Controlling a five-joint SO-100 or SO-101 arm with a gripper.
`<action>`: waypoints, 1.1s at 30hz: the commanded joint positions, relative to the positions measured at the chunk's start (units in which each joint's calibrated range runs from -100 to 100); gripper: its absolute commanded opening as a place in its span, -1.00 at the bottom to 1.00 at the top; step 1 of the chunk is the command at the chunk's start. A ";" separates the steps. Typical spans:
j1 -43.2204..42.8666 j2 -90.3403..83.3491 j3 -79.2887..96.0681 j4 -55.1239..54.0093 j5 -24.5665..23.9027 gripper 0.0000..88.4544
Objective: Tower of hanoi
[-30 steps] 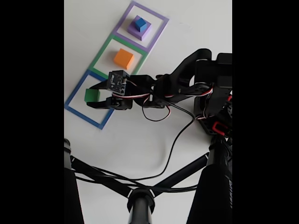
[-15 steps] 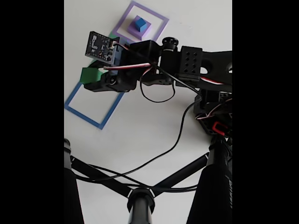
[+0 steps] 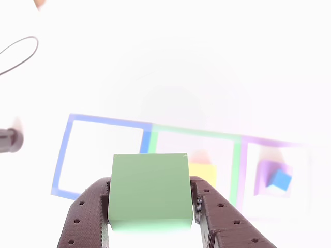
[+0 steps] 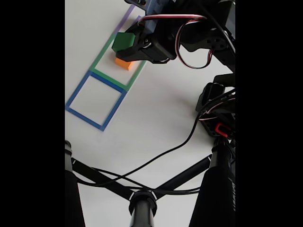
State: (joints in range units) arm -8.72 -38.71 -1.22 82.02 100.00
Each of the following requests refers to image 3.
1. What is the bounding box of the long black camera cable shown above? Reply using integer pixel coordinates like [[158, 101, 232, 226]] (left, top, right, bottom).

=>
[[0, 36, 39, 76]]

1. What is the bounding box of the green square frame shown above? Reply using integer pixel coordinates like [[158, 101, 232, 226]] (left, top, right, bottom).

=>
[[148, 123, 243, 207]]

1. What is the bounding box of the blue square frame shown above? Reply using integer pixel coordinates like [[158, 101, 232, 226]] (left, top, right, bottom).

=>
[[50, 113, 154, 201]]

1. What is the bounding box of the black camera tripod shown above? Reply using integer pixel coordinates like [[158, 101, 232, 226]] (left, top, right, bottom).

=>
[[0, 127, 25, 153]]

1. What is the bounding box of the purple square frame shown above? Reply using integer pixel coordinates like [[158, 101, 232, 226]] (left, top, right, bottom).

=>
[[236, 135, 312, 223]]

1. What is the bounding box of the orange block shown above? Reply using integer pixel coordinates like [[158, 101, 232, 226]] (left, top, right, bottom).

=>
[[188, 162, 218, 189]]

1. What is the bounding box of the purple flat block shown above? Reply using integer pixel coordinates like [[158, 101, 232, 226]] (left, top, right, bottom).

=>
[[253, 159, 294, 198]]

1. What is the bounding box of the small blue cube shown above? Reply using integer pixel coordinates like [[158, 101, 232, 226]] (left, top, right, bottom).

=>
[[269, 169, 293, 192]]

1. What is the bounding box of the green cube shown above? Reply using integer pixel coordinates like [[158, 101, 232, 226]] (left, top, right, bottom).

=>
[[107, 152, 194, 233]]

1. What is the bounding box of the tan wooden post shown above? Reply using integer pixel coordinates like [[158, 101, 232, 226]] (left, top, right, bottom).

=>
[[33, 0, 48, 12]]

